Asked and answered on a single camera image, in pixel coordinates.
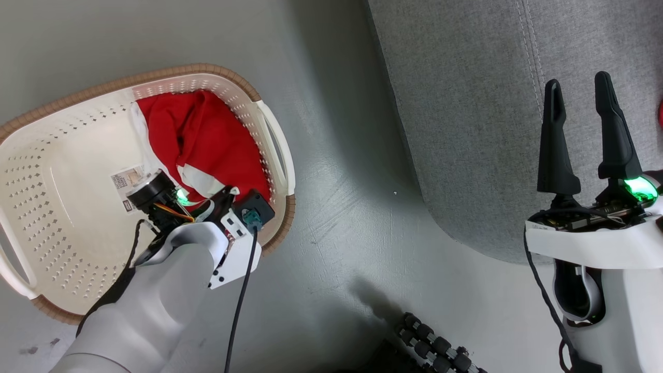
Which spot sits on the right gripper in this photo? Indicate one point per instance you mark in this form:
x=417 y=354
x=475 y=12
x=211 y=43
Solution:
x=595 y=241

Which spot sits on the grey fabric sofa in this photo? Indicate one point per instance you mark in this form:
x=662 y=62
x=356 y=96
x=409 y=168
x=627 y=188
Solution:
x=466 y=103

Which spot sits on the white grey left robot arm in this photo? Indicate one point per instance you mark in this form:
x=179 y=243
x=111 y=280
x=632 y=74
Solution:
x=145 y=311

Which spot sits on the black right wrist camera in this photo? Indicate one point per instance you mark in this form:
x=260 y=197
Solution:
x=658 y=175

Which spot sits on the plain red garment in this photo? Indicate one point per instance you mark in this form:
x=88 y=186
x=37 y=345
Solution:
x=661 y=114

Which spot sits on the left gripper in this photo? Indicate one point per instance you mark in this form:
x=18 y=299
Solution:
x=153 y=189

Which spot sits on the paper label in basket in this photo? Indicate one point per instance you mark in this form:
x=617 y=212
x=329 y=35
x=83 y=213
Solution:
x=124 y=181

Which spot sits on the cream perforated laundry basket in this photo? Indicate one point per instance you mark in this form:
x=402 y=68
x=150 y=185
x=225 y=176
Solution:
x=67 y=217

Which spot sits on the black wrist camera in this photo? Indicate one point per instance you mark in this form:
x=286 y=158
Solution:
x=259 y=204
x=658 y=175

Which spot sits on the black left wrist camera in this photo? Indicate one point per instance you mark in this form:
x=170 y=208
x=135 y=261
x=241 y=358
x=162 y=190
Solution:
x=259 y=204

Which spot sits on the red garment with white stripes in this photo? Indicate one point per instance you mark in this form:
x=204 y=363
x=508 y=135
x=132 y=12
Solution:
x=207 y=134

